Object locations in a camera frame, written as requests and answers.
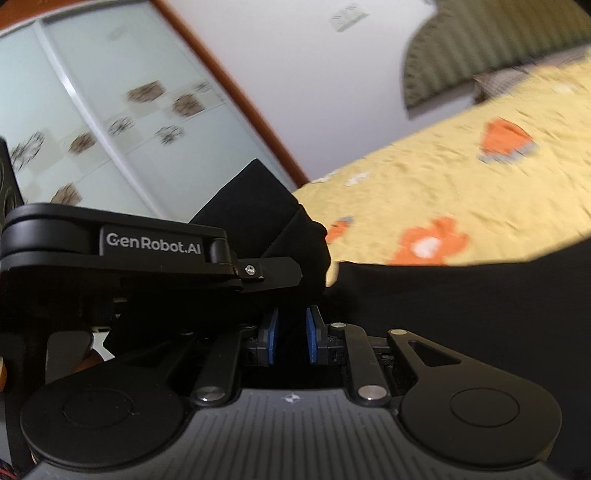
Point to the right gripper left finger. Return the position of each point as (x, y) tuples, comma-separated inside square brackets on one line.
[(228, 356)]

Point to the black pants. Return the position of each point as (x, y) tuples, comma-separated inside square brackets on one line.
[(528, 318)]

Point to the striped pillow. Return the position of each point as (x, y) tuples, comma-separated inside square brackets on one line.
[(494, 83)]

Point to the yellow bedsheet with orange prints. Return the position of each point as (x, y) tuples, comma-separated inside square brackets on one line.
[(503, 181)]

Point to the olive padded headboard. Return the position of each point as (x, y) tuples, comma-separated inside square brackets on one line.
[(467, 38)]

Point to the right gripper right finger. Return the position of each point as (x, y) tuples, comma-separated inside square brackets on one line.
[(347, 347)]

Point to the frosted glass wardrobe door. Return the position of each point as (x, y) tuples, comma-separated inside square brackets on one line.
[(104, 106)]

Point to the white wall socket plate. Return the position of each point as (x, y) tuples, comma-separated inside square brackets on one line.
[(347, 17)]

